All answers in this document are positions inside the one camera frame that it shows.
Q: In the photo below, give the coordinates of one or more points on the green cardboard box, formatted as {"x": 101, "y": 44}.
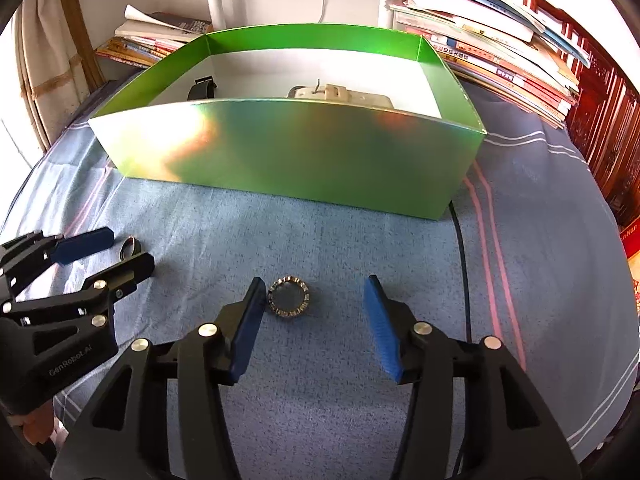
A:
{"x": 300, "y": 160}

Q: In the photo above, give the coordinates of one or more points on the small stack of books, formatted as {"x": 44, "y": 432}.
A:
{"x": 150, "y": 35}

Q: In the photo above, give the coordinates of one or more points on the rattan wooden chair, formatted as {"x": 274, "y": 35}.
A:
{"x": 85, "y": 35}

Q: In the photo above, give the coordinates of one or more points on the red-brown wooden cabinet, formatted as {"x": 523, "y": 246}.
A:
{"x": 600, "y": 110}

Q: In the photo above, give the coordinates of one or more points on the blue striped bed sheet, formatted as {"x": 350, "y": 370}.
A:
{"x": 325, "y": 240}

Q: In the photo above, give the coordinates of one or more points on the red printed package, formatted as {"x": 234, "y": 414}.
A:
{"x": 631, "y": 260}

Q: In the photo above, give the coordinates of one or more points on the thin white pole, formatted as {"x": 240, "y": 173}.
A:
{"x": 389, "y": 0}

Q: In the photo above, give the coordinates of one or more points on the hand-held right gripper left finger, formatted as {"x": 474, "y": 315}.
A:
{"x": 247, "y": 335}

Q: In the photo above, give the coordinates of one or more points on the beige cloth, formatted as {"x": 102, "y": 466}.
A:
{"x": 50, "y": 60}

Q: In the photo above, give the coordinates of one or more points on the black wrist watch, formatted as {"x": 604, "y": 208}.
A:
{"x": 200, "y": 92}

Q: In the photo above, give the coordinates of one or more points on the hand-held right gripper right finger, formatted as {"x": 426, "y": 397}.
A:
{"x": 382, "y": 330}

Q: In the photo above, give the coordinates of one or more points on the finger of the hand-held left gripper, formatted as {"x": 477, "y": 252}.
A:
{"x": 127, "y": 272}
{"x": 82, "y": 246}

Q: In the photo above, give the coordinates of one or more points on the large pile of magazines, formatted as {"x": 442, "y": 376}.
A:
{"x": 490, "y": 45}

